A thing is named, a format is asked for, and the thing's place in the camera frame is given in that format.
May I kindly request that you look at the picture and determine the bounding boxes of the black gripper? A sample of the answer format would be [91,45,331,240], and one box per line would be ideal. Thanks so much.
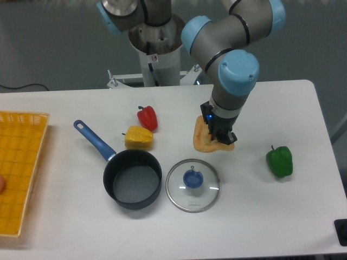
[200,101,238,145]

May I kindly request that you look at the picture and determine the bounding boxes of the triangle bread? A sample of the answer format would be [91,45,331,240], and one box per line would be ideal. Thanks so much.
[193,115,235,153]

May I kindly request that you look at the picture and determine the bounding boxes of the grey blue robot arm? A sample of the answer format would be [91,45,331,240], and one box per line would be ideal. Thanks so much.
[97,1,286,145]

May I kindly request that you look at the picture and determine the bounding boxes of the green bell pepper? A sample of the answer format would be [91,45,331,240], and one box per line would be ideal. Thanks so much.
[266,145,293,178]

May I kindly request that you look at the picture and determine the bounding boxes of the glass lid blue knob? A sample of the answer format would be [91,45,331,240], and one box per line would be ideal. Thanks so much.
[165,159,221,213]

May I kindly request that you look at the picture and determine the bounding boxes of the red bell pepper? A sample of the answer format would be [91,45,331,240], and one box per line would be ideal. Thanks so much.
[137,106,158,132]

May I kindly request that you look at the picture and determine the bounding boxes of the yellow bell pepper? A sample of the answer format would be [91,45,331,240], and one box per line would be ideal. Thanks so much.
[122,126,153,151]

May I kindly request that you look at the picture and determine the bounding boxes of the black table corner device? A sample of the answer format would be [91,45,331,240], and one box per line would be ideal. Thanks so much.
[333,219,347,246]

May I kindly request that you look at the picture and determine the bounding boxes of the yellow woven basket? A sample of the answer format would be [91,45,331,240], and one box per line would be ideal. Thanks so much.
[1,111,50,237]

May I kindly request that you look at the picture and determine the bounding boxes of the dark pan blue handle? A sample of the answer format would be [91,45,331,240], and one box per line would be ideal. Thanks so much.
[74,120,163,210]

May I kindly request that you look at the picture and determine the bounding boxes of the black cable on floor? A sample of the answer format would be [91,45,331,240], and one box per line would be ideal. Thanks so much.
[0,83,50,91]

